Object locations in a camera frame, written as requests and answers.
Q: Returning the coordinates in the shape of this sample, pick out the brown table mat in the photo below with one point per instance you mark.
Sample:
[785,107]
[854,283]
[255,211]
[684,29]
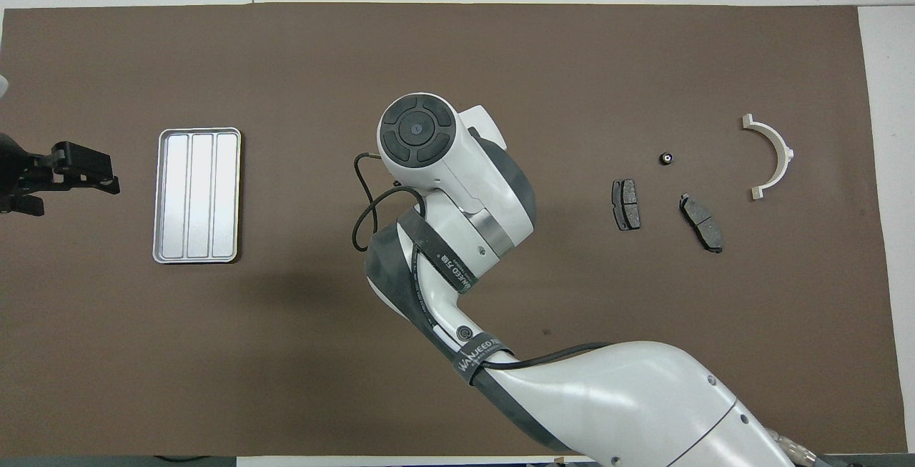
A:
[286,367]

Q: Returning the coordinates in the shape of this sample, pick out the short dark brake pad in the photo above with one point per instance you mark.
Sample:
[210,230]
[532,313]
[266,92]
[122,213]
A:
[626,204]

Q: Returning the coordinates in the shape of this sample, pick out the silver metal tray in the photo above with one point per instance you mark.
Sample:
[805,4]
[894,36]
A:
[196,195]

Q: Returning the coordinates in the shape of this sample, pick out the small black bearing gear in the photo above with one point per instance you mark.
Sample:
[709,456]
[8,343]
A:
[666,159]

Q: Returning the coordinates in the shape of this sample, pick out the white curved plastic bracket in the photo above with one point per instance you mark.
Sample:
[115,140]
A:
[779,149]

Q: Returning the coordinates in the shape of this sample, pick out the long dark brake pad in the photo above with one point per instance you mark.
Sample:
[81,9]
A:
[702,222]

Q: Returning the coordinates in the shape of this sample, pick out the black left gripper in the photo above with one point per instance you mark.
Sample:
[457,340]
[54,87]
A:
[18,174]

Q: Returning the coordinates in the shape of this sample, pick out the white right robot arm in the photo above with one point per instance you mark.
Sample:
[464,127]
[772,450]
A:
[607,402]

